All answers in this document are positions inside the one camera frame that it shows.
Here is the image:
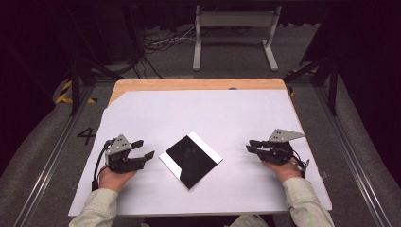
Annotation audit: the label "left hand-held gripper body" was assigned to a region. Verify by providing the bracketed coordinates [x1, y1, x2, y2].
[104, 134, 148, 174]

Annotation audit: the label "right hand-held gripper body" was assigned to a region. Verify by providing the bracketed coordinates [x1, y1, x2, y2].
[261, 128, 305, 166]

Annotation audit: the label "person's right hand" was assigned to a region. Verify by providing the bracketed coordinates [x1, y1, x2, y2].
[261, 160, 304, 183]

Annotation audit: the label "person's left hand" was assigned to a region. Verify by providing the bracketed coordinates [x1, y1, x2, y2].
[99, 166, 137, 194]

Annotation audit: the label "white table cover sheet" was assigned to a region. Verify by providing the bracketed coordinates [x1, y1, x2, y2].
[68, 89, 333, 218]

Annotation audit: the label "person's legs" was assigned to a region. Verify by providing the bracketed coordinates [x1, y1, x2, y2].
[229, 214, 270, 227]

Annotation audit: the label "black metal stand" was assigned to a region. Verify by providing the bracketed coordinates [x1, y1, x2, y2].
[66, 55, 125, 116]
[283, 56, 340, 116]

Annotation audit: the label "white metal stand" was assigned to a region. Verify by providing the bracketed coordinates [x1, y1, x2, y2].
[192, 4, 283, 72]

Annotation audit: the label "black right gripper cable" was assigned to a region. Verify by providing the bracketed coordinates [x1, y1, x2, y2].
[290, 148, 310, 180]

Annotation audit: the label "metal floor rail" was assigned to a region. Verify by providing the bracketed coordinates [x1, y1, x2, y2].
[314, 86, 395, 227]
[12, 84, 96, 227]

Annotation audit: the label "bundle of floor cables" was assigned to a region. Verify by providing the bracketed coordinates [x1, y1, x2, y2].
[143, 26, 197, 54]

